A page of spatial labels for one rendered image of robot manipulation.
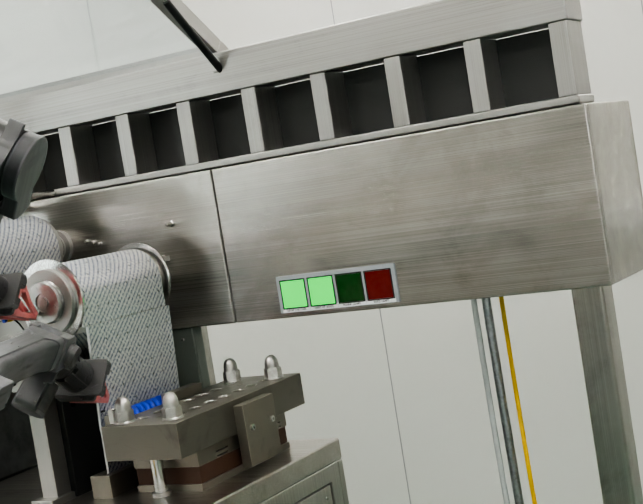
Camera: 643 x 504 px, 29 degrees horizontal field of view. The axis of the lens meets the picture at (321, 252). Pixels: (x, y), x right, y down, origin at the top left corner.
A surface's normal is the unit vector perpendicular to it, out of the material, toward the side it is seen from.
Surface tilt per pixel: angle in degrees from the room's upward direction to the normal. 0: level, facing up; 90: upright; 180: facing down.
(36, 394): 72
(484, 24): 90
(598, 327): 90
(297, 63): 90
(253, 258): 90
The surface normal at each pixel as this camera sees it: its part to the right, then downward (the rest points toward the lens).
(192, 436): 0.86, -0.11
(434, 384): -0.49, 0.12
